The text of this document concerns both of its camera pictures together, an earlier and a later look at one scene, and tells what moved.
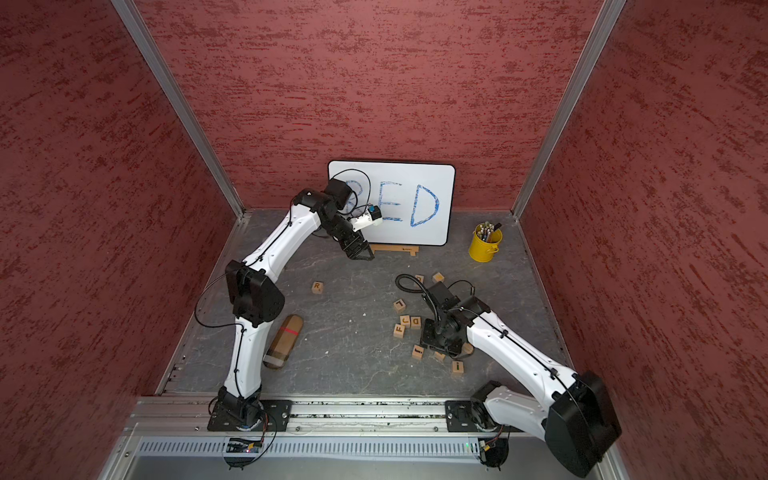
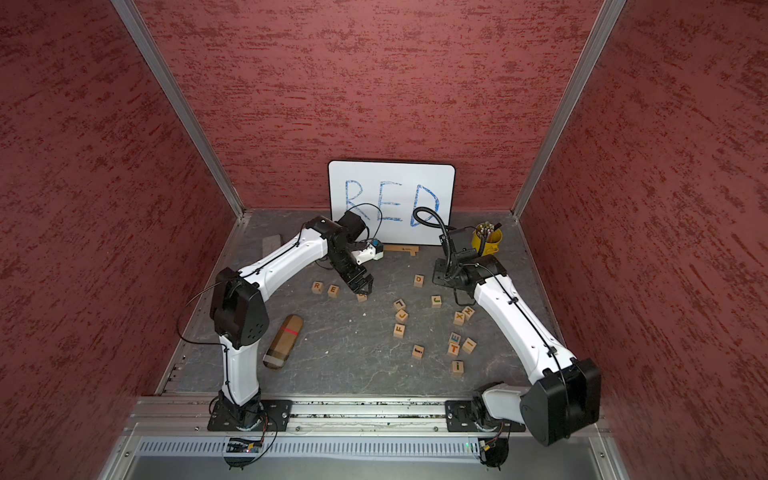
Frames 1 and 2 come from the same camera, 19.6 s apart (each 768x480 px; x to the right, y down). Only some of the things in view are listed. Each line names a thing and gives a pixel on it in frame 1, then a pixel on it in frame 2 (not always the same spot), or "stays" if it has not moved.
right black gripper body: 440,338 → 443,274
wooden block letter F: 399,331 stays
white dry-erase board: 416,199 stays
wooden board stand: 394,248 stays
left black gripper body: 341,228 → 349,269
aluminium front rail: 189,417 stays
